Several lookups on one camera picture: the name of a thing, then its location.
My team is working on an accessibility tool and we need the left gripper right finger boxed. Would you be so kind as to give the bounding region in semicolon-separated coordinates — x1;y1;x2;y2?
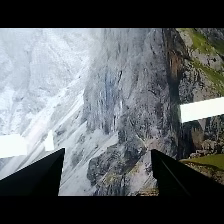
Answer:
150;148;224;197

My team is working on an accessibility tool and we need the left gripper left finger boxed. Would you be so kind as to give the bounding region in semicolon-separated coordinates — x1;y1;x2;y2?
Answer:
0;147;66;197

